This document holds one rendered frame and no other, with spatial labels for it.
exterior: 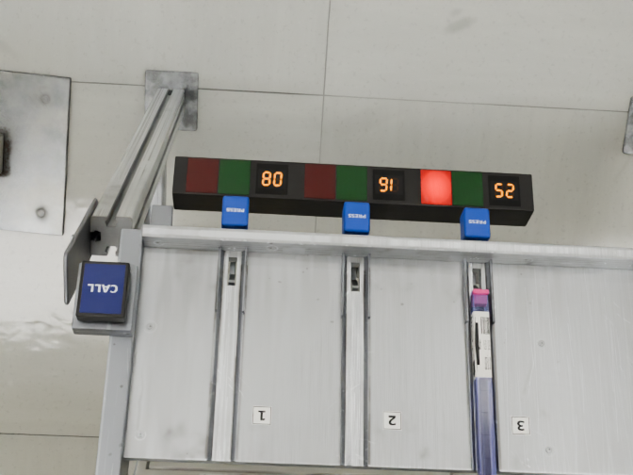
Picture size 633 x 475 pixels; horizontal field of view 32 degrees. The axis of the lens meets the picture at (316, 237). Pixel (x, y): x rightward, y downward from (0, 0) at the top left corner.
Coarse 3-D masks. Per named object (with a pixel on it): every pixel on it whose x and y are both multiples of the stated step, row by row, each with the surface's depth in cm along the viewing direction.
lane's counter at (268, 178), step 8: (256, 168) 103; (264, 168) 104; (272, 168) 104; (280, 168) 104; (256, 176) 103; (264, 176) 103; (272, 176) 103; (280, 176) 103; (256, 184) 103; (264, 184) 103; (272, 184) 103; (280, 184) 103; (256, 192) 102; (264, 192) 102; (272, 192) 103; (280, 192) 103
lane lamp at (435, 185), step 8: (424, 176) 104; (432, 176) 104; (440, 176) 104; (448, 176) 104; (424, 184) 104; (432, 184) 104; (440, 184) 104; (448, 184) 104; (424, 192) 104; (432, 192) 104; (440, 192) 104; (448, 192) 104; (424, 200) 103; (432, 200) 103; (440, 200) 103; (448, 200) 103
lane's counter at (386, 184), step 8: (376, 176) 104; (384, 176) 104; (392, 176) 104; (400, 176) 104; (376, 184) 104; (384, 184) 104; (392, 184) 104; (400, 184) 104; (376, 192) 103; (384, 192) 103; (392, 192) 103; (400, 192) 103; (392, 200) 103; (400, 200) 103
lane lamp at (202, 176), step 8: (192, 160) 103; (200, 160) 103; (208, 160) 103; (216, 160) 104; (192, 168) 103; (200, 168) 103; (208, 168) 103; (216, 168) 103; (192, 176) 103; (200, 176) 103; (208, 176) 103; (216, 176) 103; (192, 184) 102; (200, 184) 102; (208, 184) 102; (216, 184) 102; (200, 192) 102; (208, 192) 102; (216, 192) 102
